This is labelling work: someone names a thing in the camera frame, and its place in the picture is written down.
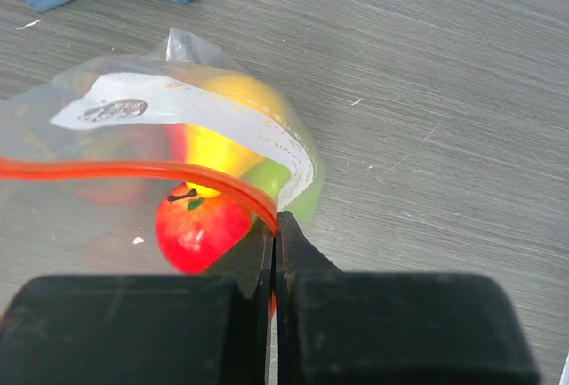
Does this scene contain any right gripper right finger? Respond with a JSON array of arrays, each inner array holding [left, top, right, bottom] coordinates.
[[274, 212, 541, 384]]

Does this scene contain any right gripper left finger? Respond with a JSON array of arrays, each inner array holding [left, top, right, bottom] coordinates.
[[1, 224, 272, 384]]

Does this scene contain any red apple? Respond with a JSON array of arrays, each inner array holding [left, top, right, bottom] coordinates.
[[156, 183, 254, 274]]

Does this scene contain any green apple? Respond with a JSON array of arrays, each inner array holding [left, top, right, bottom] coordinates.
[[240, 158, 325, 229]]

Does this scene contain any clear orange zip bag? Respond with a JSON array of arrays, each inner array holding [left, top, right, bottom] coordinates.
[[1, 29, 325, 282]]

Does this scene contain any yellow pear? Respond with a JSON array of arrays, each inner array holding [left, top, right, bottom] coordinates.
[[168, 73, 293, 198]]

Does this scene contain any red yellow mango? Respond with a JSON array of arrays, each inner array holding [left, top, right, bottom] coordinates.
[[73, 124, 171, 205]]

